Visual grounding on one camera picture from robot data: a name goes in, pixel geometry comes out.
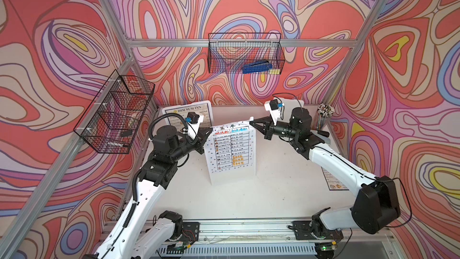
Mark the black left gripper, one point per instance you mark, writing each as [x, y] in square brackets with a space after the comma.
[199, 141]

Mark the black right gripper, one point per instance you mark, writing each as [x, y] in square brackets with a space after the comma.
[267, 129]

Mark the Dim Sum Inn menu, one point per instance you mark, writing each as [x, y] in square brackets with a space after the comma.
[202, 107]

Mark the white board front panel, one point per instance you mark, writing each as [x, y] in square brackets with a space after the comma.
[175, 121]

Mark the white board panel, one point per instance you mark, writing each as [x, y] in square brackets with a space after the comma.
[233, 158]
[175, 121]
[287, 108]

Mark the hand-drawn colourful menu sheet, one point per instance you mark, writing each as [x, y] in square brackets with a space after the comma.
[231, 147]

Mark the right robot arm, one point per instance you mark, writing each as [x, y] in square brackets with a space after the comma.
[376, 200]

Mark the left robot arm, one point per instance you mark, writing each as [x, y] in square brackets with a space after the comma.
[173, 137]

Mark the blue stapler in basket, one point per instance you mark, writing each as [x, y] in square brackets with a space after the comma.
[257, 67]

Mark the clear pencil holder cup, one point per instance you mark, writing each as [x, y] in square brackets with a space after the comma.
[324, 113]

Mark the black and beige stapler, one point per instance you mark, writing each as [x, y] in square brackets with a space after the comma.
[323, 133]

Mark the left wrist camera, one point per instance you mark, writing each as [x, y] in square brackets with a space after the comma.
[193, 120]

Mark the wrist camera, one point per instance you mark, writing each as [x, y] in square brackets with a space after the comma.
[276, 109]
[193, 120]

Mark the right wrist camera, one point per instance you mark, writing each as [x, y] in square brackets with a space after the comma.
[276, 109]

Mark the black wire basket back wall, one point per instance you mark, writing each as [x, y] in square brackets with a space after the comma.
[228, 52]

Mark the black wire basket wall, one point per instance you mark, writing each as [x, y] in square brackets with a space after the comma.
[228, 52]
[112, 120]

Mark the black wire basket left wall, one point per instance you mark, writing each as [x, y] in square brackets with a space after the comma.
[112, 120]

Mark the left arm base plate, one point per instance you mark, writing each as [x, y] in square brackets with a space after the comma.
[190, 232]

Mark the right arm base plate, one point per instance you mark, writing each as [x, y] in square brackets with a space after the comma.
[311, 230]

